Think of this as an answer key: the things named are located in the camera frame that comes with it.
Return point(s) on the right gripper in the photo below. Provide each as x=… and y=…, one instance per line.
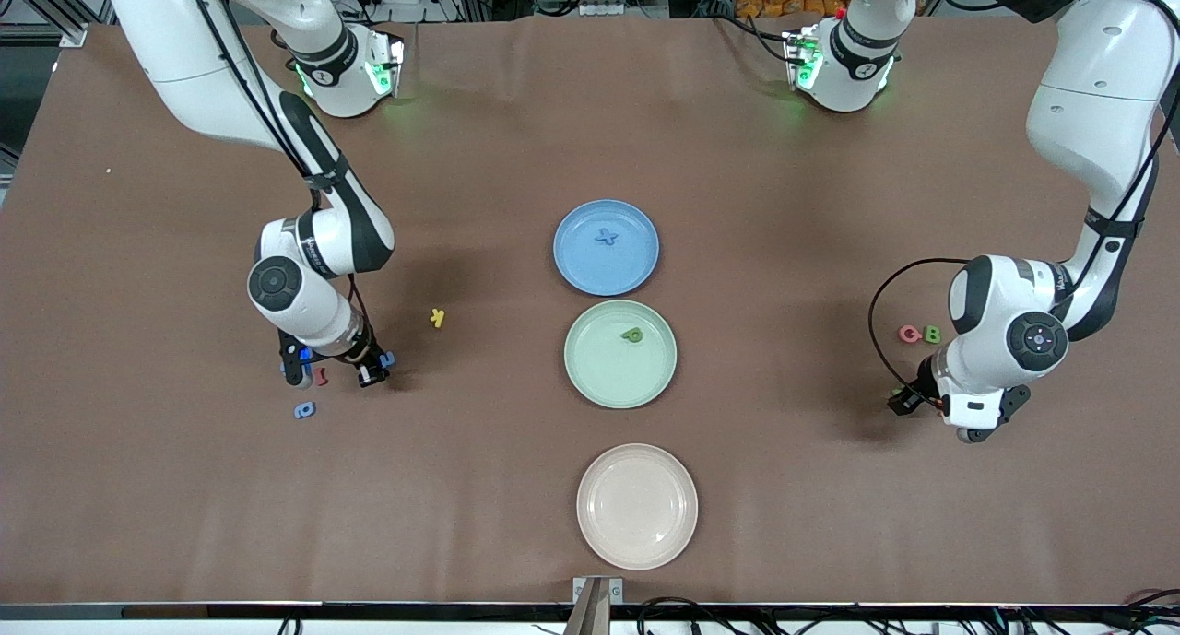
x=362, y=354

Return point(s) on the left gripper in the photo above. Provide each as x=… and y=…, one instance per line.
x=922, y=383

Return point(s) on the blue foam letter x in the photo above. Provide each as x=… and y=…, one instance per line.
x=606, y=237

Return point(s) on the green foam letter p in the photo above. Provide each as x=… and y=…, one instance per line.
x=638, y=337

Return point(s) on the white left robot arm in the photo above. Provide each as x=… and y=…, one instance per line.
x=991, y=349

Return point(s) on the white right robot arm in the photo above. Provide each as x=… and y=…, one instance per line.
x=313, y=317

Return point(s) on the green foam letter B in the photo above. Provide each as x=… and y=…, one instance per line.
x=932, y=335

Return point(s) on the red foam letter G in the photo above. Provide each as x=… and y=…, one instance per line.
x=902, y=334

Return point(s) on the blue foam letter a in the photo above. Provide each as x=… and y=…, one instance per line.
x=312, y=405

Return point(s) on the green round plate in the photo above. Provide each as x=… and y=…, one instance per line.
x=599, y=377

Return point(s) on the blue round plate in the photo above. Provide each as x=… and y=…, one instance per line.
x=627, y=266

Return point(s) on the pink round plate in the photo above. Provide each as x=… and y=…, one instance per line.
x=636, y=506

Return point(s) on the metal table edge bracket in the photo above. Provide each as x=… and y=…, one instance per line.
x=597, y=591

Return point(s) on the aluminium frame profile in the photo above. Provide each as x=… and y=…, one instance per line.
x=28, y=34

